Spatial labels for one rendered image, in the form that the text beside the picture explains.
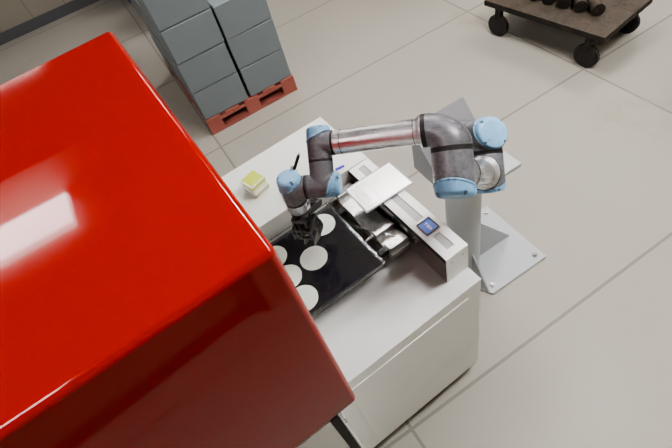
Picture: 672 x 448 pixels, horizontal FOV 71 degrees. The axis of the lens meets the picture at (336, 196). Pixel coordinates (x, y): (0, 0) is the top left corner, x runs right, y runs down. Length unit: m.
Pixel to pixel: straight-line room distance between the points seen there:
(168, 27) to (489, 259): 2.44
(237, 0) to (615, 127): 2.57
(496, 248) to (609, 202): 0.69
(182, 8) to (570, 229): 2.69
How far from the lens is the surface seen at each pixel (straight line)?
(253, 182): 1.84
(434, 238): 1.61
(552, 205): 2.95
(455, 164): 1.32
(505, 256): 2.70
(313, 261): 1.70
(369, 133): 1.38
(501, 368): 2.44
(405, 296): 1.66
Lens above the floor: 2.29
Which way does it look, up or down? 48 degrees down
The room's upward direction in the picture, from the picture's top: 18 degrees counter-clockwise
